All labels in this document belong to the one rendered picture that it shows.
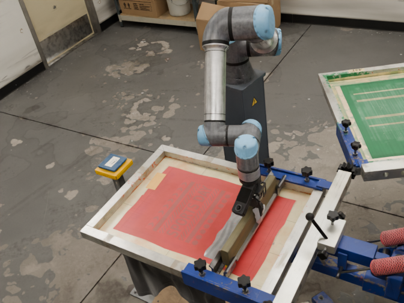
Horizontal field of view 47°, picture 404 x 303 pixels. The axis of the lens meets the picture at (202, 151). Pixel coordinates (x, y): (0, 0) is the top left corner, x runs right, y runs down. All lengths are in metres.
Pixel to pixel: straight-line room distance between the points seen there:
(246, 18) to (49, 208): 2.44
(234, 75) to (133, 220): 0.78
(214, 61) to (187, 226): 0.64
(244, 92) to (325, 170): 1.48
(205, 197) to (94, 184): 1.88
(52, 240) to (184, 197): 1.63
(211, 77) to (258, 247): 0.62
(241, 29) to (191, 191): 0.72
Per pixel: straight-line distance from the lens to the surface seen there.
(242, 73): 2.11
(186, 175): 2.03
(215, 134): 1.60
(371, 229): 3.08
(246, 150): 1.48
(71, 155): 4.09
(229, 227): 1.77
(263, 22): 1.62
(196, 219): 1.83
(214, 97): 1.61
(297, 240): 1.68
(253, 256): 1.68
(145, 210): 1.93
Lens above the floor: 2.27
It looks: 38 degrees down
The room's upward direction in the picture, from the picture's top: 10 degrees counter-clockwise
